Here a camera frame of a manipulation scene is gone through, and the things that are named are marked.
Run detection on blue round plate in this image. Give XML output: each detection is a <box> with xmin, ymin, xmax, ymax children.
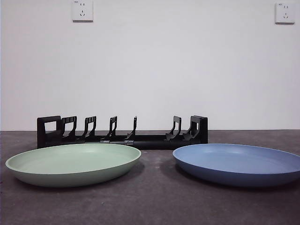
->
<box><xmin>172</xmin><ymin>143</ymin><xmax>300</xmax><ymax>188</ymax></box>

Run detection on white wall socket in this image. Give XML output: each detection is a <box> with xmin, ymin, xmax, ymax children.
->
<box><xmin>275</xmin><ymin>2</ymin><xmax>295</xmax><ymax>24</ymax></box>
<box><xmin>72</xmin><ymin>0</ymin><xmax>94</xmax><ymax>23</ymax></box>

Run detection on black plastic plate rack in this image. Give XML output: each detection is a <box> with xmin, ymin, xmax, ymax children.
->
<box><xmin>37</xmin><ymin>115</ymin><xmax>209</xmax><ymax>150</ymax></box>

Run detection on pale green round plate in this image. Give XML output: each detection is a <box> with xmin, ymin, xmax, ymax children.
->
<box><xmin>5</xmin><ymin>143</ymin><xmax>142</xmax><ymax>188</ymax></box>

